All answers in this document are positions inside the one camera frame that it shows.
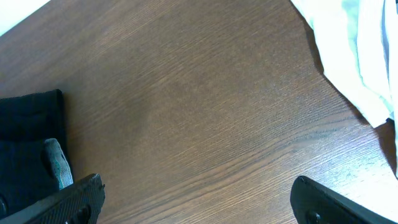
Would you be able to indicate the white t-shirt with logo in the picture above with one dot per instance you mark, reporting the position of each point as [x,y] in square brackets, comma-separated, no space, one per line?
[357,44]

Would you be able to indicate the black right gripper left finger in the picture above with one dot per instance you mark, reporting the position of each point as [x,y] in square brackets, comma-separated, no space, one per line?
[80,202]

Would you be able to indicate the black shorts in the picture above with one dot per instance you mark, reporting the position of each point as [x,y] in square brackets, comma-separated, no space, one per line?
[34,161]

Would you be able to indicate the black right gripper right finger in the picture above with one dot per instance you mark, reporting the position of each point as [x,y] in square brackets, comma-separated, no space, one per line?
[313,203]

